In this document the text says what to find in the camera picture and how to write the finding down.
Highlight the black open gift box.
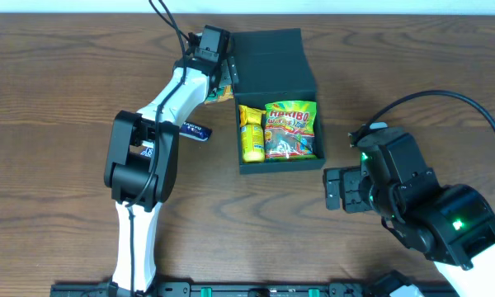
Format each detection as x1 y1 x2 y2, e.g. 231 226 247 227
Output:
228 28 326 174

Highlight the small yellow candy wrapper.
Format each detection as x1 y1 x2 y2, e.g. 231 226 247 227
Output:
238 105 266 127

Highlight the Haribo gummy worms bag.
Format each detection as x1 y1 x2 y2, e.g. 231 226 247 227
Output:
264 101 317 161

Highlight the blue Dairy Milk chocolate bar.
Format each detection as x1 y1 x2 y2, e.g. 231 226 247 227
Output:
179 122 212 142

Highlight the black mounting rail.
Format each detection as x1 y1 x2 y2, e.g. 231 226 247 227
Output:
49 271 459 297

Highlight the blue Eclipse mints tin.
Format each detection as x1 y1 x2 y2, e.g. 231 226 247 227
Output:
140 148 153 158

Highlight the green Pretz snack packet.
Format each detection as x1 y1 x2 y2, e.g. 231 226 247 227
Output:
204 85 234 105

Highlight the yellow candy tube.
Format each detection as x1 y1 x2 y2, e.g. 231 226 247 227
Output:
240 124 265 163

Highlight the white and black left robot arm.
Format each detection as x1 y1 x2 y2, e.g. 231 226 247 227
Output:
104 58 238 296

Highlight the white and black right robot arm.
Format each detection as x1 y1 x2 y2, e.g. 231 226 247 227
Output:
323 128 495 296

